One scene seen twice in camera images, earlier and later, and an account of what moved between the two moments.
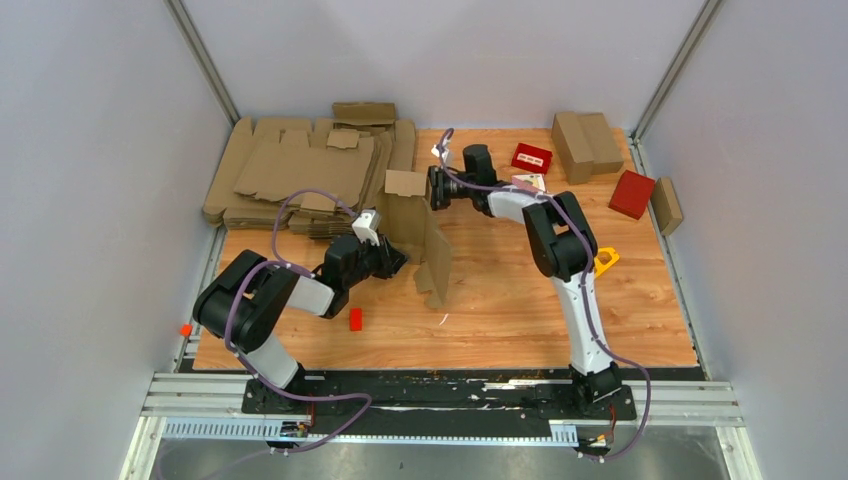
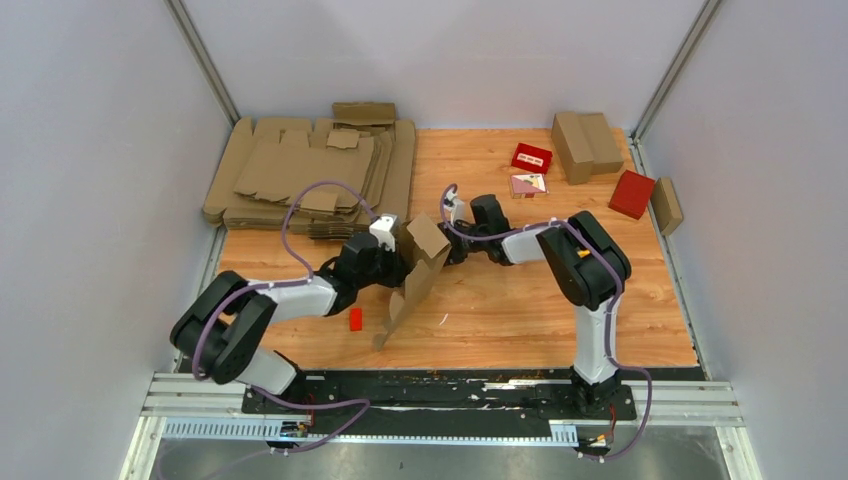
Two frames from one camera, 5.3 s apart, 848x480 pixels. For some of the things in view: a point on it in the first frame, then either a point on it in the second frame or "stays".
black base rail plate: (355, 402) stays
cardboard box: (411, 225) -> (425, 246)
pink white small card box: (534, 181) stays
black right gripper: (438, 180) -> (454, 255)
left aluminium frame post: (203, 59) stays
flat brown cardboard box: (602, 142) stays
